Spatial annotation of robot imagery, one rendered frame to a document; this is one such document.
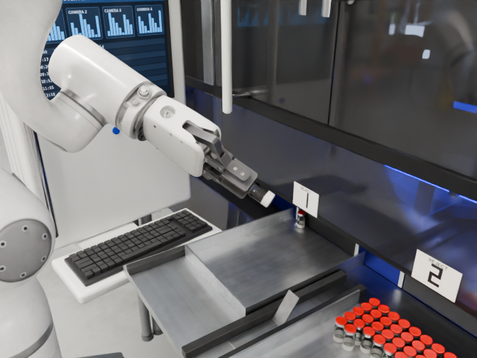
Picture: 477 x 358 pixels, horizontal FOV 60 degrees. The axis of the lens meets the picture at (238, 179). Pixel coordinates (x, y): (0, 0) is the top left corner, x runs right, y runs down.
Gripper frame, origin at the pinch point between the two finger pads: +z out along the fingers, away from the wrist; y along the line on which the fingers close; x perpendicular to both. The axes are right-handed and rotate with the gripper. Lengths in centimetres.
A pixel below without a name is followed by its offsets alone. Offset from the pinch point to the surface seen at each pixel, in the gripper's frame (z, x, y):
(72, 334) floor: -37, 46, 162
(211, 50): -35, -45, 43
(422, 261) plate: 33.4, -14.0, 15.8
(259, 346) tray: 18.1, 13.9, 23.4
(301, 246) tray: 17, -14, 47
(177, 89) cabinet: -38, -35, 55
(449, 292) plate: 39.0, -11.3, 14.1
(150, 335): -5, 25, 127
